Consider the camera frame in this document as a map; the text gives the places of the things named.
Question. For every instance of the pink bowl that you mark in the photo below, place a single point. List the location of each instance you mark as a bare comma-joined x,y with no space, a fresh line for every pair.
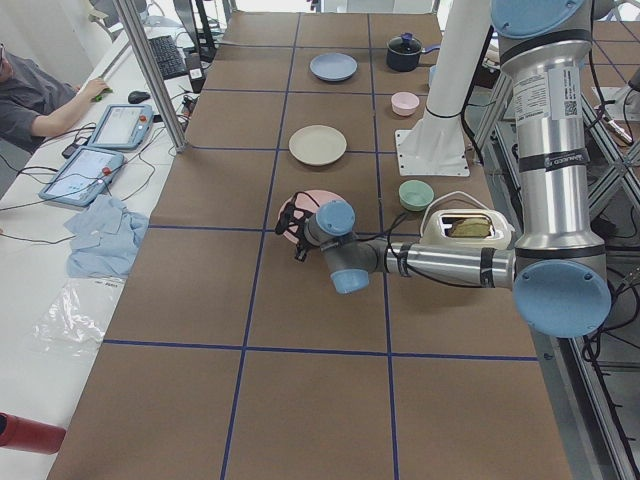
404,103

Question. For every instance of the black labelled box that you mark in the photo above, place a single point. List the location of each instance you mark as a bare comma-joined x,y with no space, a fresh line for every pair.
195,72

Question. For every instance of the cream toaster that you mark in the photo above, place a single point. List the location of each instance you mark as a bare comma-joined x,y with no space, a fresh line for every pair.
436,223

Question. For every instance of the red cylinder bottle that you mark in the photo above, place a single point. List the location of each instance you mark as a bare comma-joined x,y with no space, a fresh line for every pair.
23,434

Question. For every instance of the clear plastic bag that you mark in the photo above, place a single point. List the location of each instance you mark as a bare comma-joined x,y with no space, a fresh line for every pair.
77,320

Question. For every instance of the aluminium frame post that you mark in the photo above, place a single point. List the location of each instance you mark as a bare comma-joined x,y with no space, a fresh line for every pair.
131,22

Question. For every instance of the pink plate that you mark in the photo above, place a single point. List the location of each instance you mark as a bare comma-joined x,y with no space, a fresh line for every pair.
309,200

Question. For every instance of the black computer mouse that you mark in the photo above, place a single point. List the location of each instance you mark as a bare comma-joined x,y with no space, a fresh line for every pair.
137,97

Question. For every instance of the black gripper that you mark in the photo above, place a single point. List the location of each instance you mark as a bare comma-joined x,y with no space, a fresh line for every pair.
301,238

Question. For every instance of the blue plate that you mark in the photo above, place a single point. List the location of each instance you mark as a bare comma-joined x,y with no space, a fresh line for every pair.
333,67

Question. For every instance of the dark blue pot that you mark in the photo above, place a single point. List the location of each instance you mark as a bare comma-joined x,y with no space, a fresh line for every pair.
407,63

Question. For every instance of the seated person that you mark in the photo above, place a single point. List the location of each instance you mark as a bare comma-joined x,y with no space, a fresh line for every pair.
36,106

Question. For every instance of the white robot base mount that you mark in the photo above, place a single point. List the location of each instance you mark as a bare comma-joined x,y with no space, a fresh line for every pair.
435,146

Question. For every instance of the lower teach pendant tablet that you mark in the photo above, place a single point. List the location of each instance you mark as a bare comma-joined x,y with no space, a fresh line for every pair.
84,176

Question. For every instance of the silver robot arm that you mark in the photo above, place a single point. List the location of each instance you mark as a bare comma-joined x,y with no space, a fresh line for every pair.
557,269

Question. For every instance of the glass pot lid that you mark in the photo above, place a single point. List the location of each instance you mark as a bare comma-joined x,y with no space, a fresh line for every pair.
405,44

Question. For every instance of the green bowl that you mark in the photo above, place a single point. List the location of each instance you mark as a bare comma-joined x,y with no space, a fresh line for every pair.
415,195

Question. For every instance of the teach pendant tablet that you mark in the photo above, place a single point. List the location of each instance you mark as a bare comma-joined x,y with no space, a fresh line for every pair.
84,176
122,127

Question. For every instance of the light blue cloth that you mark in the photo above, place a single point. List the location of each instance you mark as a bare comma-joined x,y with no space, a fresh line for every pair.
107,237

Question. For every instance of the cream plate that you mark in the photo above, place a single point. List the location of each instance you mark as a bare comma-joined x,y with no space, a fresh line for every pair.
317,145

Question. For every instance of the light blue cup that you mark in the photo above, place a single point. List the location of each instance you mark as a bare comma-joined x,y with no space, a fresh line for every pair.
432,75

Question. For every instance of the toast slice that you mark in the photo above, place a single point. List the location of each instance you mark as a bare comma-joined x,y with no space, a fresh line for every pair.
471,227

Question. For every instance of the upper teach pendant tablet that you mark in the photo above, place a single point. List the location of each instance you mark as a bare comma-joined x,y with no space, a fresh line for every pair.
122,127

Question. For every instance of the black keyboard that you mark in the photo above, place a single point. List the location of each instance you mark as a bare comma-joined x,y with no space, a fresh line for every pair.
167,56

